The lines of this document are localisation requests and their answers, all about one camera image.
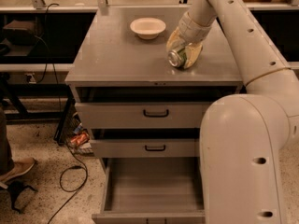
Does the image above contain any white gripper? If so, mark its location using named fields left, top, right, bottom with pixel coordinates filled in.
left=166, top=11, right=215, bottom=69

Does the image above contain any green soda can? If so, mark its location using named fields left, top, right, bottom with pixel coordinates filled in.
left=168, top=46, right=187, bottom=68

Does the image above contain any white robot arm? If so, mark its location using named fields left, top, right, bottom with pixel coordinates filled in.
left=166, top=0, right=299, bottom=224

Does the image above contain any grey drawer cabinet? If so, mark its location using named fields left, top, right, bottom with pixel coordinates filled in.
left=64, top=6, right=249, bottom=173

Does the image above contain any top grey drawer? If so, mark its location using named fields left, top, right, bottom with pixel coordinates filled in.
left=75, top=103, right=209, bottom=129

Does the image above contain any grey drawer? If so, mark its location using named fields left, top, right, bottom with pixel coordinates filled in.
left=91, top=139, right=199, bottom=158
left=75, top=103, right=209, bottom=129
left=92, top=157, right=206, bottom=224

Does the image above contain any middle grey drawer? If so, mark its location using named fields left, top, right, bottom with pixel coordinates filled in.
left=91, top=139, right=199, bottom=158

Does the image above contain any bottom grey drawer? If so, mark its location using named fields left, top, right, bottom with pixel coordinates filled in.
left=92, top=157, right=206, bottom=224

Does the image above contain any white bowl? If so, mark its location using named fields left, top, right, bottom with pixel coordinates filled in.
left=130, top=18, right=166, bottom=40

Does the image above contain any orange snack packet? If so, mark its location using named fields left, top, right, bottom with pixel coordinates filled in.
left=70, top=132, right=90, bottom=148

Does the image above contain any brown shoe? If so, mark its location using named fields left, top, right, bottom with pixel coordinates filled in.
left=0, top=157, right=36, bottom=183

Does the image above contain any black chair base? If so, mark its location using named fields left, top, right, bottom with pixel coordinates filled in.
left=7, top=181, right=37, bottom=214

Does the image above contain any black top drawer handle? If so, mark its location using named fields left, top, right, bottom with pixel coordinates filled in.
left=143, top=109, right=169, bottom=118

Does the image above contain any black drawer handle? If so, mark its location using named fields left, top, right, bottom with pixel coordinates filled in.
left=144, top=145, right=166, bottom=152
left=143, top=109, right=169, bottom=118

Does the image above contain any black middle drawer handle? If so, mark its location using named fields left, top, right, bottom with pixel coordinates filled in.
left=144, top=145, right=166, bottom=152

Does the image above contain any wire basket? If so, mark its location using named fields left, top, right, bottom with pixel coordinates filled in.
left=58, top=105, right=93, bottom=155

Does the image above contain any black floor cable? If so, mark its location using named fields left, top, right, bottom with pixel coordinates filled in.
left=34, top=3, right=89, bottom=224

